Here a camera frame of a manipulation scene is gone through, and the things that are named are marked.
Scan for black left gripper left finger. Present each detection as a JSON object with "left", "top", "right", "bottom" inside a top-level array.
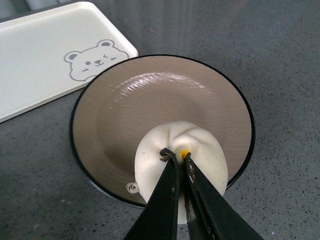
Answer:
[{"left": 124, "top": 148, "right": 181, "bottom": 240}]

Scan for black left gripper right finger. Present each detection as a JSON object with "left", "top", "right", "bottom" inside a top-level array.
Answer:
[{"left": 183, "top": 153, "right": 262, "bottom": 240}]

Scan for white steamed bun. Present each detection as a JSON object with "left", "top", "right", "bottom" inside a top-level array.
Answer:
[{"left": 134, "top": 121, "right": 229, "bottom": 225}]

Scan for beige plate black rim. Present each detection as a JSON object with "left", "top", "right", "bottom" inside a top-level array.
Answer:
[{"left": 70, "top": 55, "right": 255, "bottom": 208}]

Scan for cream bear print tray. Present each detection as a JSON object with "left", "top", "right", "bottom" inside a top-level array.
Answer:
[{"left": 0, "top": 1, "right": 138, "bottom": 122}]

